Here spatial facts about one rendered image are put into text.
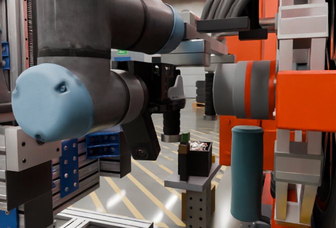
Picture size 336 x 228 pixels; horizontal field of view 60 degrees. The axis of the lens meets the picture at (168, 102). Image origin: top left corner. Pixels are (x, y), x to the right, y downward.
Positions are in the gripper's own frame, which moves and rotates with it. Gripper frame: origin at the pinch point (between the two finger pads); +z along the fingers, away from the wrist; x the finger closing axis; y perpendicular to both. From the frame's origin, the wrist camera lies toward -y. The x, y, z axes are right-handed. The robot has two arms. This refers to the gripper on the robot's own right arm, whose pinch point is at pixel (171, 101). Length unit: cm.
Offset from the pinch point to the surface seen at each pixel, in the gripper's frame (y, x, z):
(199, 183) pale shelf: -38, 9, 58
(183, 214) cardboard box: -79, 33, 111
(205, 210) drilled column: -58, 11, 76
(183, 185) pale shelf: -39, 16, 56
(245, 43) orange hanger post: 19, -7, 63
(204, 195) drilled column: -50, 12, 76
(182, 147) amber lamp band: -23, 16, 56
